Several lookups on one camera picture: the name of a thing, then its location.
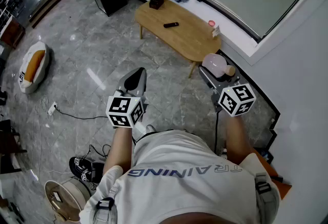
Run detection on wooden coffee table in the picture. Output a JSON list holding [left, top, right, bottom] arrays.
[[134, 0, 222, 79]]

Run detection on person's left forearm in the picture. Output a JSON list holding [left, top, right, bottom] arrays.
[[102, 125, 137, 175]]

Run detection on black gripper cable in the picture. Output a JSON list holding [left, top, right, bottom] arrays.
[[214, 111, 221, 155]]

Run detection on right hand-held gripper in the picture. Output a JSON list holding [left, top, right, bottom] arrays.
[[199, 66, 257, 118]]

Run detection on orange board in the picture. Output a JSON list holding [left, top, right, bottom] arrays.
[[251, 148, 293, 201]]

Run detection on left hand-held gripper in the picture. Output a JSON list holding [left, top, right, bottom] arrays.
[[106, 67, 149, 129]]

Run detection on black device with markers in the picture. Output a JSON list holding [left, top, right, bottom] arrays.
[[69, 155, 106, 184]]

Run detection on dark wooden chair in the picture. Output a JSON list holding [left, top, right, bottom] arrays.
[[0, 119, 28, 175]]

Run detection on person's white shirt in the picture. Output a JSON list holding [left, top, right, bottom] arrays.
[[78, 129, 282, 224]]

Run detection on blue small box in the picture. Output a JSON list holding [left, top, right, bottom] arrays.
[[260, 150, 274, 165]]

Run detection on person's right forearm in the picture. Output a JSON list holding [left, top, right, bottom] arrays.
[[224, 114, 255, 167]]

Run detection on white power strip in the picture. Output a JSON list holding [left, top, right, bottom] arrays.
[[47, 101, 58, 116]]

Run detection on white pet bed orange cushion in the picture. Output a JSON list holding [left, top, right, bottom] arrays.
[[18, 40, 51, 94]]

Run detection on black floor cable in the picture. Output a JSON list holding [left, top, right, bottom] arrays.
[[54, 107, 109, 120]]

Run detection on grey backpack strap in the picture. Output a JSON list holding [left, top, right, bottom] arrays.
[[92, 196, 116, 224], [254, 172, 280, 220]]

